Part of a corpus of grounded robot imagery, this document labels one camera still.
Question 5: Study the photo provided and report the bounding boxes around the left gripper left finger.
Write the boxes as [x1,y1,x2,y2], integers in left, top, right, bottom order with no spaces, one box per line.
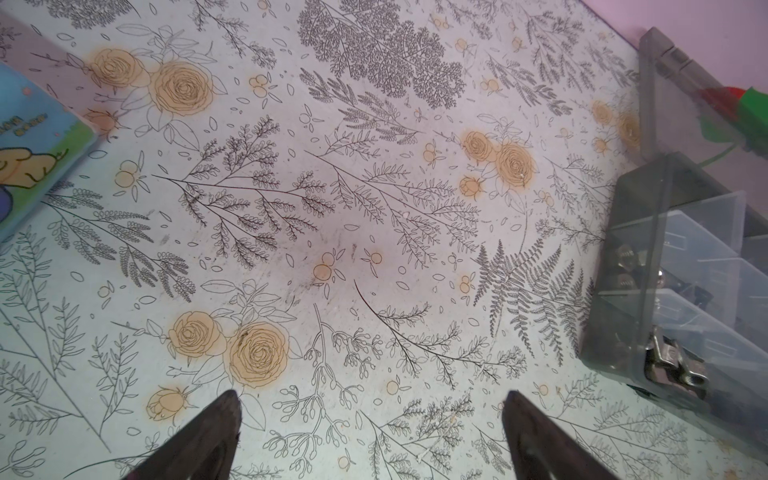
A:
[125,390,242,480]

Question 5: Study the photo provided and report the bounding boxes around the grey plastic compartment organizer box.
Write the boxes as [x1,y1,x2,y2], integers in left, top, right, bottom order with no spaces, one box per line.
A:
[580,29,767,460]

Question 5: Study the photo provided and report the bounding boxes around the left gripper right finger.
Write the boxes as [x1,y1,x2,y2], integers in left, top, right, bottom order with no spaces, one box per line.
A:
[502,390,617,480]

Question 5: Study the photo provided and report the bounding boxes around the blue white tissue pack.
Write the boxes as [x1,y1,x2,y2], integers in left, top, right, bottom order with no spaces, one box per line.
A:
[1,64,97,236]

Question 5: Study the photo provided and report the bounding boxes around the silver wing nuts in box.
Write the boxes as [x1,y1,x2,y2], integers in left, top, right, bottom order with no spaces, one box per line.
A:
[644,328,709,400]

